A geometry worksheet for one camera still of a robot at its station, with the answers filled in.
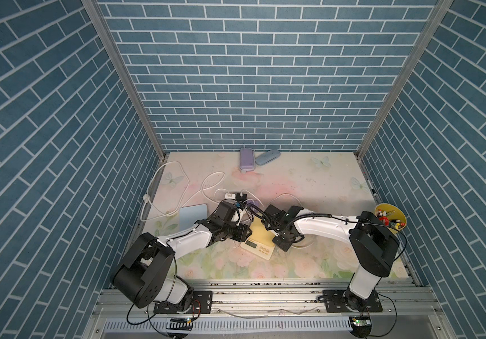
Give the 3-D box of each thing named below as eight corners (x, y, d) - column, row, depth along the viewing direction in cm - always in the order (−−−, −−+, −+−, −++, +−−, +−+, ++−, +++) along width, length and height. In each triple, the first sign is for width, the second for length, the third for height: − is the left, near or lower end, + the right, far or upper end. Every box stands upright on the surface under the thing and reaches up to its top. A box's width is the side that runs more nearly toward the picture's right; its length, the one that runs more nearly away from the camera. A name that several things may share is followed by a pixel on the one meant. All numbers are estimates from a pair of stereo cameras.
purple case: (238, 173, 115) (238, 169, 112) (240, 152, 126) (239, 147, 123) (254, 173, 115) (254, 169, 112) (254, 152, 126) (254, 147, 123)
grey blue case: (259, 167, 117) (259, 164, 115) (253, 160, 120) (253, 157, 118) (281, 156, 122) (281, 153, 121) (274, 150, 126) (275, 147, 124)
